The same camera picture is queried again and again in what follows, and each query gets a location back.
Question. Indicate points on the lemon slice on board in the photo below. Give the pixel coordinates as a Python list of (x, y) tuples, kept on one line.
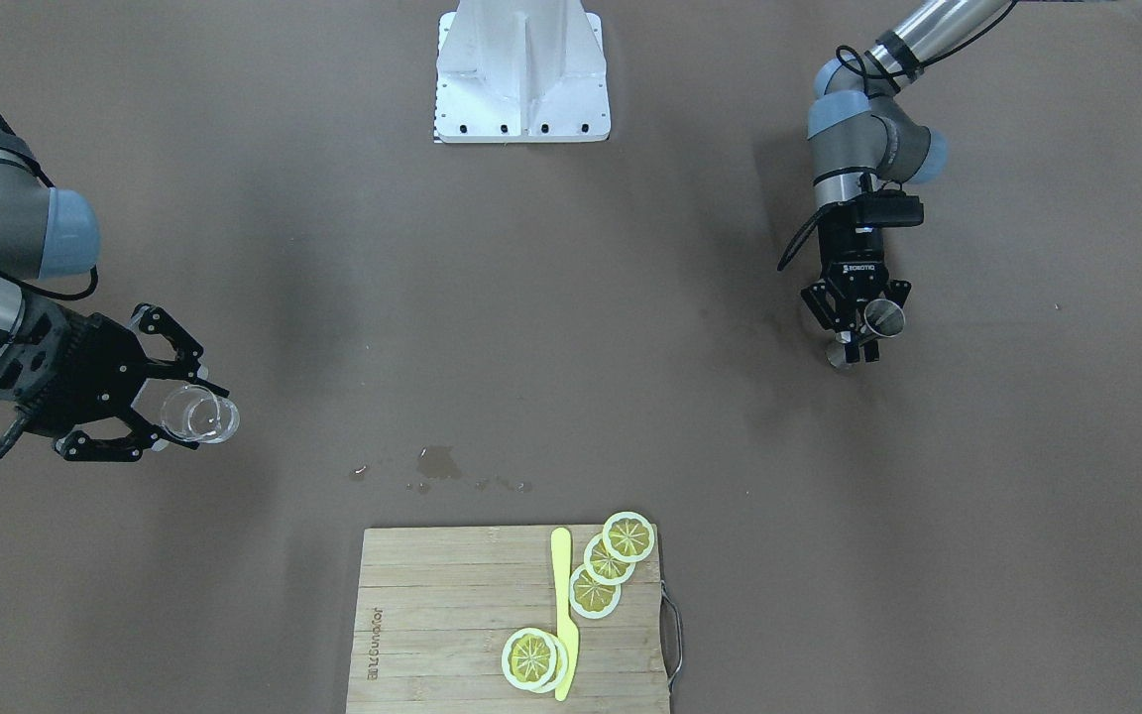
[(629, 537)]

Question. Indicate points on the yellow plastic knife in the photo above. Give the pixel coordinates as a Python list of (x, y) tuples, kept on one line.
[(566, 629)]

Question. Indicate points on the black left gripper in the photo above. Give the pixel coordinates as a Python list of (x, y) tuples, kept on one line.
[(854, 256)]

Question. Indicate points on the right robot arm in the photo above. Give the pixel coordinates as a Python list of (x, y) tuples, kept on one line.
[(49, 249)]

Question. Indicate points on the bamboo cutting board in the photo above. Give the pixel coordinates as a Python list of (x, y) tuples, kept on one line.
[(435, 607)]

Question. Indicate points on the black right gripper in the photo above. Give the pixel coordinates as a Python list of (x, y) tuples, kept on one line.
[(85, 369)]

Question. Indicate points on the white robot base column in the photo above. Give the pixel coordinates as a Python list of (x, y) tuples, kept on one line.
[(521, 71)]

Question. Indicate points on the lemon slice stack lower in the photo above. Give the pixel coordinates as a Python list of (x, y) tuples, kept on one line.
[(535, 661)]

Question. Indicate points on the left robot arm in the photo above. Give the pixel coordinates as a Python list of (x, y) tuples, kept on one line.
[(865, 150)]

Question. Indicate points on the small clear glass cup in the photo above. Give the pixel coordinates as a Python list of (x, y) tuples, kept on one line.
[(193, 415)]

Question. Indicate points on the steel jigger measuring cup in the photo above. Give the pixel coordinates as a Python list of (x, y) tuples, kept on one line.
[(880, 319)]

